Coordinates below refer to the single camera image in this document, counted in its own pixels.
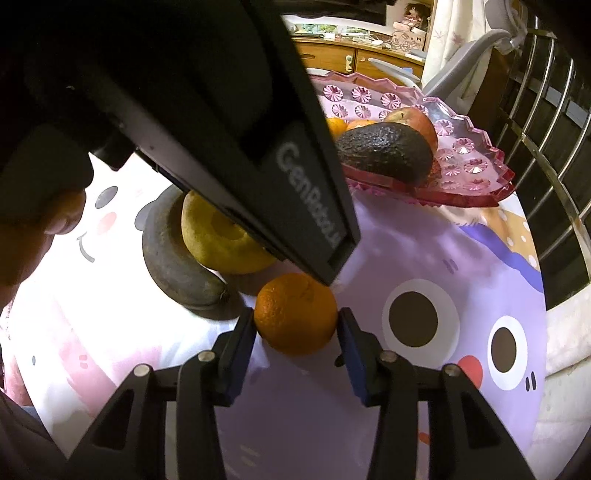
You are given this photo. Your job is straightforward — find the person's left hand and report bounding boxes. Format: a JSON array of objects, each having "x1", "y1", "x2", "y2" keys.
[{"x1": 0, "y1": 147, "x2": 93, "y2": 315}]

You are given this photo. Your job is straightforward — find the pink plastic fruit bowl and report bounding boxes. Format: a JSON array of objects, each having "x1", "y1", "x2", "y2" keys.
[{"x1": 310, "y1": 72, "x2": 514, "y2": 208}]

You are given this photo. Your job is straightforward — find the yellow pear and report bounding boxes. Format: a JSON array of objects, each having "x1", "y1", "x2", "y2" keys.
[{"x1": 181, "y1": 191, "x2": 276, "y2": 275}]

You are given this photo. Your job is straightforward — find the wooden desk with drawers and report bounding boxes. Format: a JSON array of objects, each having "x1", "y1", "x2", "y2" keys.
[{"x1": 291, "y1": 36, "x2": 424, "y2": 80}]

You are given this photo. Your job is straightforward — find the red apple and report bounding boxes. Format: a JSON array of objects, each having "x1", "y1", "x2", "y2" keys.
[{"x1": 385, "y1": 107, "x2": 438, "y2": 153}]

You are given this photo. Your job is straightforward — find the grey office chair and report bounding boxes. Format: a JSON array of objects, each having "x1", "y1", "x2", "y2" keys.
[{"x1": 370, "y1": 0, "x2": 527, "y2": 102}]

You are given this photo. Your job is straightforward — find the overripe black banana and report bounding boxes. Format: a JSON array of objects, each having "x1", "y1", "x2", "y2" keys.
[{"x1": 142, "y1": 185, "x2": 228, "y2": 311}]

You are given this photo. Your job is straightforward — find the doll on desk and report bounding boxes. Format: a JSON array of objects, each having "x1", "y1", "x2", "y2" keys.
[{"x1": 401, "y1": 3, "x2": 432, "y2": 31}]

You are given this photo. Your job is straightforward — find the white curtain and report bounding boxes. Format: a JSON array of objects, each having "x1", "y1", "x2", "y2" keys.
[{"x1": 526, "y1": 287, "x2": 590, "y2": 479}]

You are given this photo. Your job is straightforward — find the dark avocado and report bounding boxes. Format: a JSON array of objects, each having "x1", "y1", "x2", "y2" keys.
[{"x1": 335, "y1": 122, "x2": 434, "y2": 185}]

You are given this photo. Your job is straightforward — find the cartoon printed tablecloth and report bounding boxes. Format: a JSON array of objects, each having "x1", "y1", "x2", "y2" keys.
[{"x1": 1, "y1": 158, "x2": 547, "y2": 479}]

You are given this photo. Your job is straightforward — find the mandarin orange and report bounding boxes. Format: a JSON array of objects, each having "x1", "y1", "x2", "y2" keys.
[{"x1": 327, "y1": 117, "x2": 348, "y2": 140}]

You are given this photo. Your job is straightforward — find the large mandarin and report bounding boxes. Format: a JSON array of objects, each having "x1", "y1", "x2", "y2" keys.
[{"x1": 346, "y1": 119, "x2": 376, "y2": 131}]

